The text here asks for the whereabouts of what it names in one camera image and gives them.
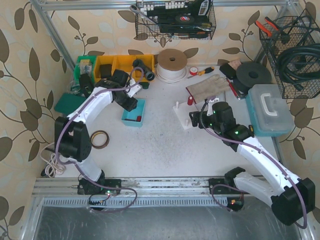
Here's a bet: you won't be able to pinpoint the blue clear toolbox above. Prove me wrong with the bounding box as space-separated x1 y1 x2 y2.
245 84 295 137

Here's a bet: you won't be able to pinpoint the green cutting mat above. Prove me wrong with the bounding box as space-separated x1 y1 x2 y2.
54 93 86 115

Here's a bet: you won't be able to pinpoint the yellow storage bin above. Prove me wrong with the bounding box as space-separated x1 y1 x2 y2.
93 54 155 83

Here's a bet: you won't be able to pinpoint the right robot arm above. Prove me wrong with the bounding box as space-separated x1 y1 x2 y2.
189 98 316 229

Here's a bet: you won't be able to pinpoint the orange handled pliers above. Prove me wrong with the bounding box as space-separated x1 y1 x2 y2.
254 16 281 37

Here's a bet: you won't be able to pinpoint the black green meter device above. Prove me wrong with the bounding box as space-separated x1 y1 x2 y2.
79 73 94 98

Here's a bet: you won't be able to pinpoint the blue plastic tray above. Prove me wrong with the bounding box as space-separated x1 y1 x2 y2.
121 98 146 128

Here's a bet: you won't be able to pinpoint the white peg base plate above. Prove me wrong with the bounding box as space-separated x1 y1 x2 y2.
172 101 198 130

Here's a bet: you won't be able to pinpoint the black box in bin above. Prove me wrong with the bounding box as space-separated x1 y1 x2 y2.
99 64 112 79

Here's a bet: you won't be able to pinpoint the black disc spool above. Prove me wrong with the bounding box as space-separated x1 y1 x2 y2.
233 61 272 94

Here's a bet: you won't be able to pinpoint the brown tape roll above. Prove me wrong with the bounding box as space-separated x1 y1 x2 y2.
90 130 110 150

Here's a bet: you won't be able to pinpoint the silver wrench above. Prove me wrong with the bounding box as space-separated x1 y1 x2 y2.
129 5 158 25

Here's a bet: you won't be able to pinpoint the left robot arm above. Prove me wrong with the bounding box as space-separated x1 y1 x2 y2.
54 69 141 185

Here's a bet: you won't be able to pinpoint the black tape roll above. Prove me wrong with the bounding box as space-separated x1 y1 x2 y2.
174 14 195 26

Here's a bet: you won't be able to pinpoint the beige work glove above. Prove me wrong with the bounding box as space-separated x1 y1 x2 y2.
186 74 230 104

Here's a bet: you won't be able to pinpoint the coiled black hose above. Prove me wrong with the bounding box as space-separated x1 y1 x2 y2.
277 43 320 85

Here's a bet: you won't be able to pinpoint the wire basket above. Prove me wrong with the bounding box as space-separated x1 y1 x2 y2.
254 15 320 99
130 0 216 43

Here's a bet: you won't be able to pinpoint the red white tape roll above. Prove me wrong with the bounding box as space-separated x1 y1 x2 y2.
189 66 198 76

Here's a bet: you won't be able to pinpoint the green storage bin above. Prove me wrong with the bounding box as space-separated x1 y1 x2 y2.
73 55 97 84

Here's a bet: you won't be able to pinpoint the right wire basket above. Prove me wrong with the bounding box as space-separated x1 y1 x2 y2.
254 15 320 99

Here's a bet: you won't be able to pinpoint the dark grey pipe fitting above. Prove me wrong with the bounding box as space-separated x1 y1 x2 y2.
132 59 155 82

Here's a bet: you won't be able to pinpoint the small hammer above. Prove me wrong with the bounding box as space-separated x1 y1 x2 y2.
44 147 55 153

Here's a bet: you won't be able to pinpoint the top wire basket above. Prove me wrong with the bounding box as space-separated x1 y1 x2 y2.
130 0 216 43

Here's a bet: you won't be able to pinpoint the white cable spool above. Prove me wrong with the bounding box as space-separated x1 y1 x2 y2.
156 48 188 84

